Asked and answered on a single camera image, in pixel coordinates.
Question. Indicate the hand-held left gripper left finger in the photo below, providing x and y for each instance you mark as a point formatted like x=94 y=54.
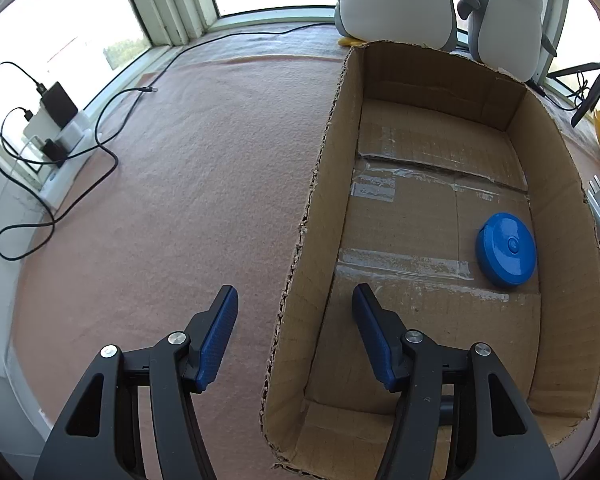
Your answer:
x=217 y=335

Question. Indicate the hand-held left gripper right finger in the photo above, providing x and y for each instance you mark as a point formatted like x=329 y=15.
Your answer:
x=375 y=340

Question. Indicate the cardboard box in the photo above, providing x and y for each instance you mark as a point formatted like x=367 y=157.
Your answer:
x=420 y=210

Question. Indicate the blue round tape measure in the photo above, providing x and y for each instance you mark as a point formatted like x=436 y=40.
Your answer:
x=505 y=250

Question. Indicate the pink blanket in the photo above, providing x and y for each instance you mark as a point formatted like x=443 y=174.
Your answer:
x=205 y=160

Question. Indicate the white power strip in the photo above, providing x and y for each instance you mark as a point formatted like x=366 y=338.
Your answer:
x=72 y=160

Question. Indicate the black plug adapter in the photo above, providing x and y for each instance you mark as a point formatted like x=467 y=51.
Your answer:
x=54 y=151

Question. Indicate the white charger block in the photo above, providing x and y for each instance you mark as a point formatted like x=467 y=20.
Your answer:
x=40 y=125

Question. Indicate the black tripod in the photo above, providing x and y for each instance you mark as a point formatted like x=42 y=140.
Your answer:
x=592 y=95

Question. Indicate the large grey penguin plush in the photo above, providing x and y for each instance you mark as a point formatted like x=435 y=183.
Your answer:
x=395 y=0

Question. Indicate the small grey penguin plush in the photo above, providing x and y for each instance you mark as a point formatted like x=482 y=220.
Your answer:
x=505 y=25

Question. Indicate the white window frame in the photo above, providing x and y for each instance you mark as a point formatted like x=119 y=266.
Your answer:
x=165 y=0

